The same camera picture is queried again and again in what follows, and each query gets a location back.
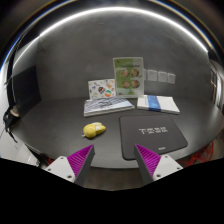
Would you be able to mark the yellow computer mouse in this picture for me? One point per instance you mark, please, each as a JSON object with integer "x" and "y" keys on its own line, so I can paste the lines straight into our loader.
{"x": 93, "y": 129}

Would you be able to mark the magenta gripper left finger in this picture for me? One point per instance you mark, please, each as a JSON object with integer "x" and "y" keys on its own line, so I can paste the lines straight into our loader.
{"x": 75, "y": 167}

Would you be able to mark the white wall paper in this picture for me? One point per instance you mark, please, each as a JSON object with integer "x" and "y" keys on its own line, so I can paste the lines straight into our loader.
{"x": 162, "y": 76}
{"x": 171, "y": 78}
{"x": 152, "y": 75}

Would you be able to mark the black mouse pad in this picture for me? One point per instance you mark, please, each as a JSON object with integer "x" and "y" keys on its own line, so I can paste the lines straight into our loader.
{"x": 158, "y": 133}

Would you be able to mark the blue striped book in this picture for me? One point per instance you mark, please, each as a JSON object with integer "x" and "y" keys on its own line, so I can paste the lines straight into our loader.
{"x": 106, "y": 105}

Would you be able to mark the white book blue band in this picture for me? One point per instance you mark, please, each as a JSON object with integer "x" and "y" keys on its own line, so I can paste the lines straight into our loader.
{"x": 158, "y": 104}

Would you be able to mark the white wall paper right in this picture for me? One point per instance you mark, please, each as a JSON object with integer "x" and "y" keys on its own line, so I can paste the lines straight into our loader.
{"x": 171, "y": 78}

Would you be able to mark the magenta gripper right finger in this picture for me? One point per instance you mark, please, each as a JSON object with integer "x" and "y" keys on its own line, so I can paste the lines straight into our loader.
{"x": 153, "y": 166}

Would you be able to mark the black monitor panel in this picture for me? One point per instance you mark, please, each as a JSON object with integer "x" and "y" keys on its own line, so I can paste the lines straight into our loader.
{"x": 26, "y": 90}

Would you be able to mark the white wall paper middle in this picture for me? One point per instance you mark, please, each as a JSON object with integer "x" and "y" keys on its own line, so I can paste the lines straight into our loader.
{"x": 162, "y": 76}

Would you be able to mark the white wall paper left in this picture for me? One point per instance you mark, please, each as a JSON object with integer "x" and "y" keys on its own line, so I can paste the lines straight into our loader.
{"x": 152, "y": 75}

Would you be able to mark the white sticker card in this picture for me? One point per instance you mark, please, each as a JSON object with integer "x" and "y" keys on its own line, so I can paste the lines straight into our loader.
{"x": 102, "y": 88}

